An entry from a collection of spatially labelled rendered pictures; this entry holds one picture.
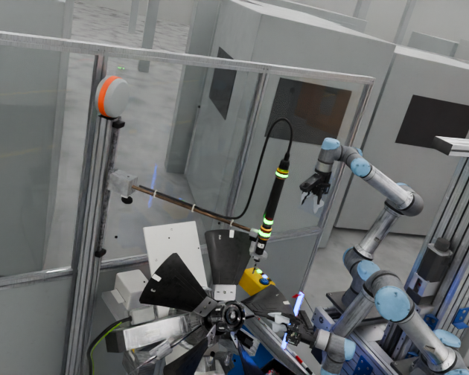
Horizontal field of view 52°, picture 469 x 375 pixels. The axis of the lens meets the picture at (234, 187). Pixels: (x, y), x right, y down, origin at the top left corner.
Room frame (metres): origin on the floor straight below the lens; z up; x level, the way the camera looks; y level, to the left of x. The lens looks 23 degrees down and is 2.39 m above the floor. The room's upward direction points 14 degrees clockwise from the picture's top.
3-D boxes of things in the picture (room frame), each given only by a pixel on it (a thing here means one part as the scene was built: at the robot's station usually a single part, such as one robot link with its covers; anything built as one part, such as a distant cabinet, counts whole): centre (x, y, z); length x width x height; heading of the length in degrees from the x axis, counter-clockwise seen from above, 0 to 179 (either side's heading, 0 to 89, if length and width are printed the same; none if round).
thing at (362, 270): (2.15, -0.75, 1.20); 0.13 x 0.12 x 0.14; 13
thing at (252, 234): (1.66, -0.14, 1.50); 0.09 x 0.07 x 0.10; 76
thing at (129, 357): (1.76, 0.24, 0.73); 0.15 x 0.09 x 0.22; 41
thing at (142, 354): (1.48, 0.15, 1.03); 0.15 x 0.10 x 0.14; 41
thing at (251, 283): (2.11, -0.23, 1.02); 0.16 x 0.10 x 0.11; 41
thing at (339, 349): (1.59, -0.56, 1.17); 0.11 x 0.08 x 0.09; 78
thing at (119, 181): (1.80, 0.45, 1.54); 0.10 x 0.07 x 0.08; 76
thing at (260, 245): (1.65, -0.15, 1.66); 0.04 x 0.04 x 0.46
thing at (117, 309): (1.99, 0.30, 0.85); 0.36 x 0.24 x 0.03; 131
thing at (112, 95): (1.82, 0.55, 1.88); 0.17 x 0.15 x 0.16; 131
